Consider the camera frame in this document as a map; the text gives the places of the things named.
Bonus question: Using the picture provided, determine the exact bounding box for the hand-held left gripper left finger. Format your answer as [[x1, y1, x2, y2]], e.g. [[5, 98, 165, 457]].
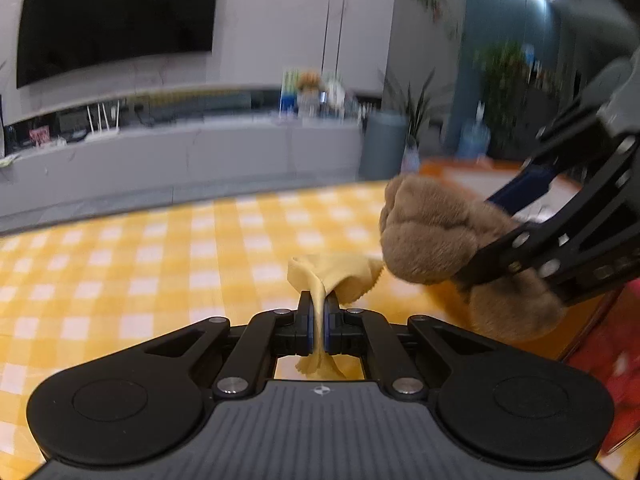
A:
[[141, 291, 317, 402]]

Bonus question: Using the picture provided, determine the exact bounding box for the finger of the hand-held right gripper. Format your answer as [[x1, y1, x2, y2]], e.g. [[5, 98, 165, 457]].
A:
[[483, 101, 615, 220], [456, 134, 640, 307]]

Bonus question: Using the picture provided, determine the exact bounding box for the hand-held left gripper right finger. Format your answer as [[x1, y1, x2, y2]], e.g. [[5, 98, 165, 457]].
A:
[[322, 292, 497, 401]]

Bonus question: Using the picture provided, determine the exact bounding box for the yellow cloth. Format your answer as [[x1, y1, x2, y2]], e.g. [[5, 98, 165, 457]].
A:
[[286, 253, 385, 381]]

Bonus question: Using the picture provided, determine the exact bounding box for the brown plush toy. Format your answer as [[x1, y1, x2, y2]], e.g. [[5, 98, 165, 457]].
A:
[[378, 173, 569, 345]]

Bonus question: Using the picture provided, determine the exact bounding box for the blue water jug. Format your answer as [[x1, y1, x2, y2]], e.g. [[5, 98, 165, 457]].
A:
[[457, 102, 492, 159]]

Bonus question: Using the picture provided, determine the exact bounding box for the large leafy potted plant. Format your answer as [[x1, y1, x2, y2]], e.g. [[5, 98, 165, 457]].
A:
[[472, 39, 532, 152]]

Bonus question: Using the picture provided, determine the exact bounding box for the pastel woven bag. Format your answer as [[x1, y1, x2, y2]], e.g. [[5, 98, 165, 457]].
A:
[[400, 142, 422, 174]]

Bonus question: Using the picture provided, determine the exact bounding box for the long-leaf potted plant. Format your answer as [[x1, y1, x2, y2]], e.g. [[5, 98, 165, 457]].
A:
[[379, 67, 452, 157]]

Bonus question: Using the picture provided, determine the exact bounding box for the grey pedal trash bin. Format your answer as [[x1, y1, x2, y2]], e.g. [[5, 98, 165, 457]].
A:
[[358, 112, 409, 181]]

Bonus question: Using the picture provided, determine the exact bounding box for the yellow checked tablecloth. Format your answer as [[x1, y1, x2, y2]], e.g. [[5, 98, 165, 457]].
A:
[[0, 182, 617, 476]]

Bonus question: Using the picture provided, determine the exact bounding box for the hanging vine plant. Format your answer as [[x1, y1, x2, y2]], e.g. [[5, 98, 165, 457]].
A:
[[407, 0, 464, 42]]

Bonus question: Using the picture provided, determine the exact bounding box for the white round clock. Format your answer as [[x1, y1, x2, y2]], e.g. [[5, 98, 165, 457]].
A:
[[324, 77, 347, 112]]

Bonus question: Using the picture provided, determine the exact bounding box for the white marble television console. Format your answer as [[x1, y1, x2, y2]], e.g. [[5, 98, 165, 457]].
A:
[[0, 109, 364, 222]]

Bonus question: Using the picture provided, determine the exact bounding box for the brown teddy bear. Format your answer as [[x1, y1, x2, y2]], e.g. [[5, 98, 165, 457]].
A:
[[296, 72, 324, 119]]

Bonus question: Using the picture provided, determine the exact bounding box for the colourful picture board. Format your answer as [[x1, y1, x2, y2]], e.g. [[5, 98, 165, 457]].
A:
[[279, 67, 301, 116]]

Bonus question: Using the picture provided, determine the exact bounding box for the white antenna router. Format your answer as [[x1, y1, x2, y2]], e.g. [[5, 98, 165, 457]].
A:
[[82, 101, 121, 141]]

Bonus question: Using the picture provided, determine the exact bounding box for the black wall television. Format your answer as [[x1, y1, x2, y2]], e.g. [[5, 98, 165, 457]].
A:
[[16, 0, 224, 90]]

